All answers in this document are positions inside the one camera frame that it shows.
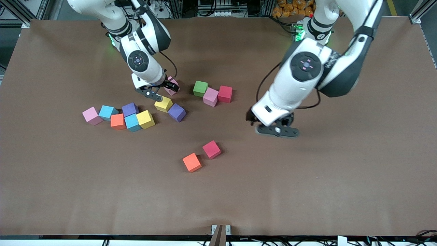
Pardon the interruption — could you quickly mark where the orange crumpled bag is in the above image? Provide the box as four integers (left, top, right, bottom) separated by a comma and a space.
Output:
272, 0, 314, 18

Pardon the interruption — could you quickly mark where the table cover sheet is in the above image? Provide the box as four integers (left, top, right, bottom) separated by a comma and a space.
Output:
0, 16, 437, 237

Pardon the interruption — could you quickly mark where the black floor cable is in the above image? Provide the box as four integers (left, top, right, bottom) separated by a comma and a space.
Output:
406, 230, 437, 245

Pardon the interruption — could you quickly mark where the white power strip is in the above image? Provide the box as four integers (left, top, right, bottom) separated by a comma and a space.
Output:
147, 2, 171, 19
204, 10, 237, 17

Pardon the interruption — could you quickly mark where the aluminium frame post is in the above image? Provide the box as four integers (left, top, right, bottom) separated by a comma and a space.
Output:
208, 224, 227, 246

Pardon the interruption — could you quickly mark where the aluminium frame profile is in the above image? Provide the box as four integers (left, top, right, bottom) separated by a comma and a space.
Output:
409, 0, 437, 24
0, 0, 52, 28

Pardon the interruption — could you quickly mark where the white metal bracket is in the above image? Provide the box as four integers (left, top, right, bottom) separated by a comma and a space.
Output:
211, 224, 231, 235

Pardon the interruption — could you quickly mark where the purple foam cube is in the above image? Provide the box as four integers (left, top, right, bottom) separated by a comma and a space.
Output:
122, 102, 140, 118
168, 103, 187, 123

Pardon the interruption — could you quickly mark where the blue foam cube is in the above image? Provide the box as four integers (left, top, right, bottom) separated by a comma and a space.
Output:
124, 114, 142, 133
98, 105, 119, 121

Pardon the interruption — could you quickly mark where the orange foam cube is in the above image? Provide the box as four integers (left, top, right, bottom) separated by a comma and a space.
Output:
182, 152, 202, 173
110, 113, 127, 131

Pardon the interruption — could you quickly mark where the pink foam cube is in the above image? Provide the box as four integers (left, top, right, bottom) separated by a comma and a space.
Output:
203, 87, 219, 107
82, 106, 104, 126
164, 76, 180, 96

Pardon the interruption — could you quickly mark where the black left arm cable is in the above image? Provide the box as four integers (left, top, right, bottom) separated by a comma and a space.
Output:
256, 0, 381, 110

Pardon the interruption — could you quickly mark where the green foam cube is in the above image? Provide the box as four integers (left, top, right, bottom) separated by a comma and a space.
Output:
193, 81, 209, 97

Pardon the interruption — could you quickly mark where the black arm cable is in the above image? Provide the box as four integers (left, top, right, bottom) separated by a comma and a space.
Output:
256, 0, 381, 110
159, 51, 178, 82

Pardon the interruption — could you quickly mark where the crimson foam cube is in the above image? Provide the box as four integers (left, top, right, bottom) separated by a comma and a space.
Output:
218, 85, 233, 104
202, 140, 221, 160

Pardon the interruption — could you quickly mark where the yellow foam cube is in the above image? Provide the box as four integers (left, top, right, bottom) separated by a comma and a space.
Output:
136, 110, 155, 130
154, 96, 173, 113

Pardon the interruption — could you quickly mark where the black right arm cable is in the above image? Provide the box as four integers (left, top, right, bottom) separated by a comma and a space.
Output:
159, 51, 178, 82

